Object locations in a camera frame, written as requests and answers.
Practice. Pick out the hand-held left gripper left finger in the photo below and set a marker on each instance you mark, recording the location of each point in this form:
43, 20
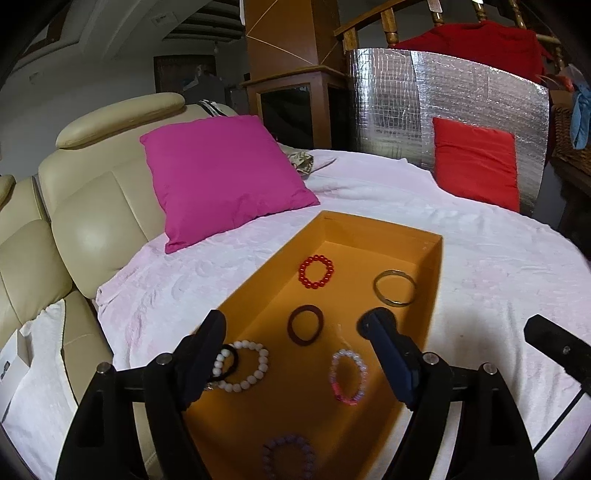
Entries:
205, 355

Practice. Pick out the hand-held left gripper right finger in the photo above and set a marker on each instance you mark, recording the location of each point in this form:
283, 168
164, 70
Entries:
392, 364

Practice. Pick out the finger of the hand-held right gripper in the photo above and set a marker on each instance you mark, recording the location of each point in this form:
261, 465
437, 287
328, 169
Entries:
558, 346

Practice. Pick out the gold bangle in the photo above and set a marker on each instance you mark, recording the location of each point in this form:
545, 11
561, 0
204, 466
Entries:
376, 288

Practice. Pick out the orange box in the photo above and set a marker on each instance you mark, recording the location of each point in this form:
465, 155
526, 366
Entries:
272, 304

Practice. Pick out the white towel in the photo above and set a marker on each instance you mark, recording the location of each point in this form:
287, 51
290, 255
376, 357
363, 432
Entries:
41, 392

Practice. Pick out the pink pillow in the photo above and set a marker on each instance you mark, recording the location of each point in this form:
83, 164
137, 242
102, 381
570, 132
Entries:
221, 180

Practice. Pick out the beige leather sofa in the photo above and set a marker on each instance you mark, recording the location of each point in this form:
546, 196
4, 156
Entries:
92, 212

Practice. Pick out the red pillow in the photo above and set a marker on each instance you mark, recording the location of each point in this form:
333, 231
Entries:
475, 161

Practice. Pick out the wicker basket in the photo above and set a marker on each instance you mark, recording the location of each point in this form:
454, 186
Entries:
565, 138

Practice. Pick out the patterned cloth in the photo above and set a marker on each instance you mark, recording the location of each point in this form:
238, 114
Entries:
302, 161

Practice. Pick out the blue cloth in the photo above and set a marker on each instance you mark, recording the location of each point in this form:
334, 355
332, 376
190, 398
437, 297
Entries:
581, 120

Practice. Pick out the striped cloth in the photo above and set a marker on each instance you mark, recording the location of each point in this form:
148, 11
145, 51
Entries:
212, 107

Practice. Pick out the silver foil panel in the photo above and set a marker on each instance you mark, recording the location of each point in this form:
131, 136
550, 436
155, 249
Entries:
392, 101

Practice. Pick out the dark hanging garment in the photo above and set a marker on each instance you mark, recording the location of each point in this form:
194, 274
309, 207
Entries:
207, 87

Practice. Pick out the red cloth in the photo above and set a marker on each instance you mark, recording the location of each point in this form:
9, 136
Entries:
485, 46

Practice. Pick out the wooden cabinet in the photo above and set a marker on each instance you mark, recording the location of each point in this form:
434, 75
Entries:
286, 27

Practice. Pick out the wooden railing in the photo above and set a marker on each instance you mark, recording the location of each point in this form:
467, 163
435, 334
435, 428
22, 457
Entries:
390, 23

